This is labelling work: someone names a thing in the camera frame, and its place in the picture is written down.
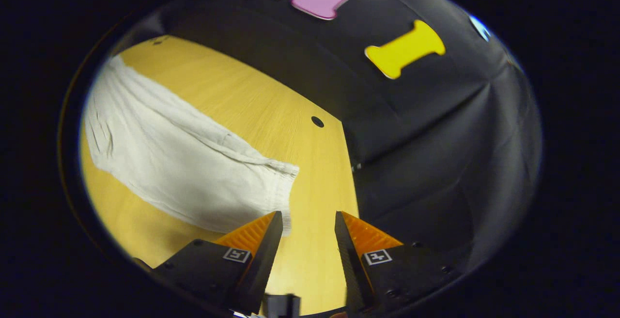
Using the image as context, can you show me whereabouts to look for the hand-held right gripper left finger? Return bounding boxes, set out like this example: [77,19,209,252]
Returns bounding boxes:
[153,211,284,316]

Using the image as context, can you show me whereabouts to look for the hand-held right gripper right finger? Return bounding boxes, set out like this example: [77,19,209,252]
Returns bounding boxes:
[334,211,466,315]

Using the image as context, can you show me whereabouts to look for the white jeans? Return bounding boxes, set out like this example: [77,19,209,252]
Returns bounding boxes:
[83,56,300,237]

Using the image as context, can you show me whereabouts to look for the black table edge bracket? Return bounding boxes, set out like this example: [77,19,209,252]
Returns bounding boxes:
[263,293,302,318]

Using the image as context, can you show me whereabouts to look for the black backdrop cloth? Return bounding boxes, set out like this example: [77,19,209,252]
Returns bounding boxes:
[160,0,544,271]

